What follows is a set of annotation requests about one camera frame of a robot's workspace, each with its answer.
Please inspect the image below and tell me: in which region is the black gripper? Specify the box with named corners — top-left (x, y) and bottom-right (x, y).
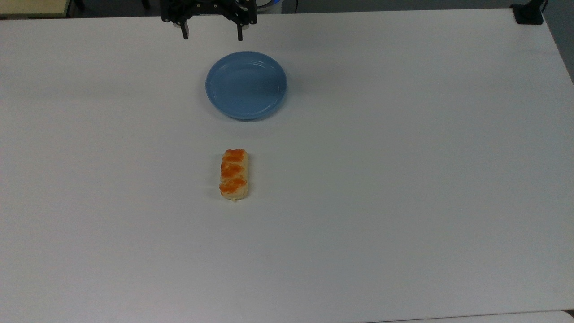
top-left (161, 0), bottom-right (258, 42)

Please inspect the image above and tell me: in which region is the blue round plate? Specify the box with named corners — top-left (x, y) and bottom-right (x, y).
top-left (205, 51), bottom-right (288, 121)

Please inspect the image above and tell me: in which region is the braided bread loaf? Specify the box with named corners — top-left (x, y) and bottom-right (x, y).
top-left (219, 149), bottom-right (249, 201)

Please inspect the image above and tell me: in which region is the wooden side table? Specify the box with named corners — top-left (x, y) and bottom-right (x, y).
top-left (0, 0), bottom-right (73, 19)

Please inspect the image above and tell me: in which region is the black table clamp mount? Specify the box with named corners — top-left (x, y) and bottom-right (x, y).
top-left (511, 0), bottom-right (548, 25)

